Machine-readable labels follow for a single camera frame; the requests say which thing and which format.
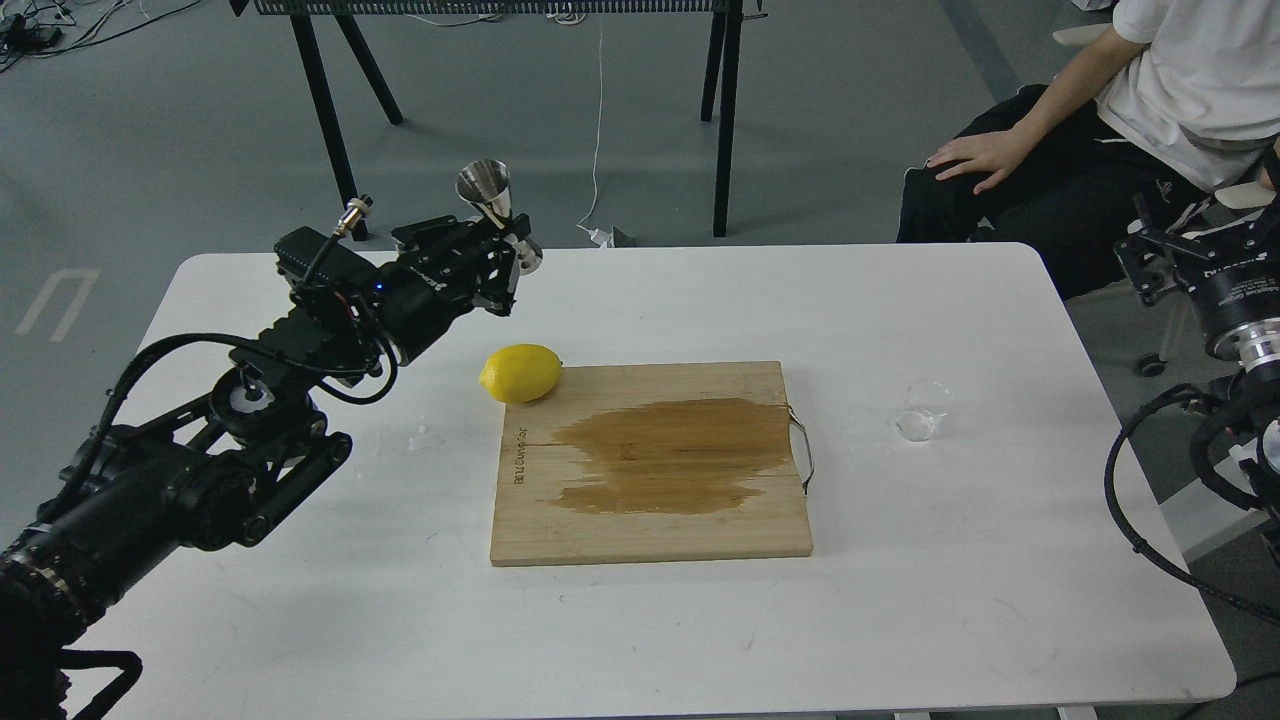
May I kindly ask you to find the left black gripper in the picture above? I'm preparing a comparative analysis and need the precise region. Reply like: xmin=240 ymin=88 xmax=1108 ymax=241
xmin=375 ymin=215 xmax=541 ymax=366

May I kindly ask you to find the wooden cutting board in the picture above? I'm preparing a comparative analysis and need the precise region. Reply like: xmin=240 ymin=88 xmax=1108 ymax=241
xmin=489 ymin=360 xmax=813 ymax=568

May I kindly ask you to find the black metal table frame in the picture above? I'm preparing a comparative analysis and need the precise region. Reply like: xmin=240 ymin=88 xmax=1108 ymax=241
xmin=228 ymin=0 xmax=769 ymax=242

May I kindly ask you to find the steel double jigger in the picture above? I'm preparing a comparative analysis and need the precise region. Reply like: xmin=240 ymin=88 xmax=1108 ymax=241
xmin=454 ymin=159 xmax=543 ymax=275

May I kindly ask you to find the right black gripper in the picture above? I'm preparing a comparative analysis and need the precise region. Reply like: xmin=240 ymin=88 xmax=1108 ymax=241
xmin=1114 ymin=145 xmax=1279 ymax=361

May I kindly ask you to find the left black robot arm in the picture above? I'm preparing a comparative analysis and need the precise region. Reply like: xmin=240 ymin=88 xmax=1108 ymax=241
xmin=3 ymin=211 xmax=541 ymax=719

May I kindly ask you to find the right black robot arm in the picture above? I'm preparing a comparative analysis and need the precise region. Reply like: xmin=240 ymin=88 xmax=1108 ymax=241
xmin=1103 ymin=195 xmax=1279 ymax=625

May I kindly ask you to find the white hanging cable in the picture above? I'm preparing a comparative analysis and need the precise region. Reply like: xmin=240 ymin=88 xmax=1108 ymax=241
xmin=575 ymin=10 xmax=635 ymax=249

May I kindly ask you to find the small clear glass cup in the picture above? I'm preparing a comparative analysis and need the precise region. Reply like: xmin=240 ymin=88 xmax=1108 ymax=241
xmin=893 ymin=379 xmax=954 ymax=443

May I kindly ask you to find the yellow lemon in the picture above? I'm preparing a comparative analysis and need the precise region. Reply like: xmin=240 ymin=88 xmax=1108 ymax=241
xmin=477 ymin=345 xmax=563 ymax=404

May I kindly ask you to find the person's right hand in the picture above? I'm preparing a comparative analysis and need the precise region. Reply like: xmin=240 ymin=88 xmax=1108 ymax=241
xmin=925 ymin=128 xmax=1039 ymax=196

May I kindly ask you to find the seated person white shirt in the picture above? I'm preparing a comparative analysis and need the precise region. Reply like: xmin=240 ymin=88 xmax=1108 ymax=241
xmin=896 ymin=1 xmax=1279 ymax=300

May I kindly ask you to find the floor cable bundle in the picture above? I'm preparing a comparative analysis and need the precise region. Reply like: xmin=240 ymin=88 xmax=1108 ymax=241
xmin=0 ymin=0 xmax=201 ymax=69

